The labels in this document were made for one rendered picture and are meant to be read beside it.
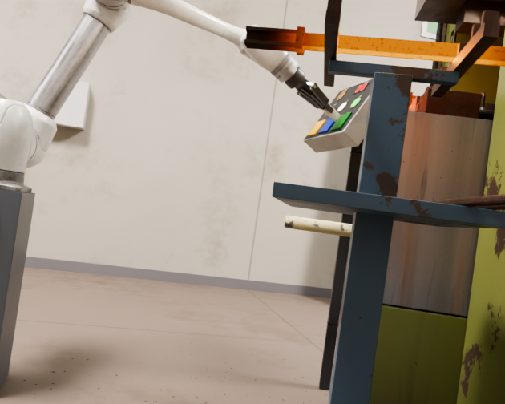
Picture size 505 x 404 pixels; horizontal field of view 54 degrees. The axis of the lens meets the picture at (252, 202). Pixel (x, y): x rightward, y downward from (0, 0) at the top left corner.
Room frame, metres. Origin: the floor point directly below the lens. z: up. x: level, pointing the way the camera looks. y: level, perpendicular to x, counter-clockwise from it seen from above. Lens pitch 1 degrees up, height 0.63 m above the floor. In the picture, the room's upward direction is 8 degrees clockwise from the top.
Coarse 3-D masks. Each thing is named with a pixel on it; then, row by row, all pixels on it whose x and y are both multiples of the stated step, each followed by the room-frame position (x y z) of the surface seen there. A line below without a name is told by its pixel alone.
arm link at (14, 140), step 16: (0, 112) 1.44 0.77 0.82; (16, 112) 1.46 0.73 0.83; (0, 128) 1.43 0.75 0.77; (16, 128) 1.45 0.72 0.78; (32, 128) 1.53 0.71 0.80; (0, 144) 1.43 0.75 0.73; (16, 144) 1.46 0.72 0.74; (32, 144) 1.55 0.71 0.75; (0, 160) 1.43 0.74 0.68; (16, 160) 1.47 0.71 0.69
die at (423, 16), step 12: (420, 0) 1.40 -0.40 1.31; (432, 0) 1.32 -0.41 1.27; (444, 0) 1.31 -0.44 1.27; (456, 0) 1.30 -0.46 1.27; (480, 0) 1.28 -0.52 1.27; (492, 0) 1.27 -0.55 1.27; (504, 0) 1.26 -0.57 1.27; (420, 12) 1.40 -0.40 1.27; (432, 12) 1.39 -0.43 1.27; (444, 12) 1.38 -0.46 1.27; (456, 12) 1.37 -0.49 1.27
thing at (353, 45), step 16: (256, 32) 0.85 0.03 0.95; (272, 32) 0.85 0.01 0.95; (288, 32) 0.84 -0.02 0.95; (304, 32) 0.82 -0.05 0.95; (256, 48) 0.87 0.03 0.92; (272, 48) 0.86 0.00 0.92; (288, 48) 0.85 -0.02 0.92; (304, 48) 0.85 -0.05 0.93; (320, 48) 0.84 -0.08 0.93; (352, 48) 0.82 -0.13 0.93; (368, 48) 0.81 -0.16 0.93; (384, 48) 0.81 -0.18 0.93; (400, 48) 0.80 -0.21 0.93; (416, 48) 0.80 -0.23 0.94; (432, 48) 0.79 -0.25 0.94; (448, 48) 0.79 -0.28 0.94; (496, 48) 0.78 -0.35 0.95; (496, 64) 0.80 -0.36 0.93
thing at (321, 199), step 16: (288, 192) 0.64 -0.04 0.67; (304, 192) 0.63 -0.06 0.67; (320, 192) 0.63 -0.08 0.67; (336, 192) 0.63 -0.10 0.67; (352, 192) 0.63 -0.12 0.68; (320, 208) 0.89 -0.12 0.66; (336, 208) 0.77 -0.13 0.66; (352, 208) 0.67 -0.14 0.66; (368, 208) 0.62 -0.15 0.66; (384, 208) 0.62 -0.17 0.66; (400, 208) 0.62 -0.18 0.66; (416, 208) 0.61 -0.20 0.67; (432, 208) 0.61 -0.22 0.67; (448, 208) 0.61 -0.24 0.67; (464, 208) 0.61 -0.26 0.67; (480, 208) 0.60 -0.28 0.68; (432, 224) 0.91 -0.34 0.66; (448, 224) 0.78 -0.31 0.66; (464, 224) 0.68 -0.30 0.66; (480, 224) 0.61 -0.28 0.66; (496, 224) 0.60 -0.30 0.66
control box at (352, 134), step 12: (360, 84) 1.91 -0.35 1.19; (336, 96) 2.07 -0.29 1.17; (348, 96) 1.93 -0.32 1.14; (360, 96) 1.81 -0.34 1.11; (336, 108) 1.95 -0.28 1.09; (348, 108) 1.83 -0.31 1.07; (360, 108) 1.74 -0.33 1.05; (348, 120) 1.75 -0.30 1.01; (360, 120) 1.74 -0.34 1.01; (336, 132) 1.77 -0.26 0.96; (348, 132) 1.72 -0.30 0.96; (360, 132) 1.74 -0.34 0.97; (312, 144) 2.00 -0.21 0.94; (324, 144) 1.92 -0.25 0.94; (336, 144) 1.85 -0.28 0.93; (348, 144) 1.78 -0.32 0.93
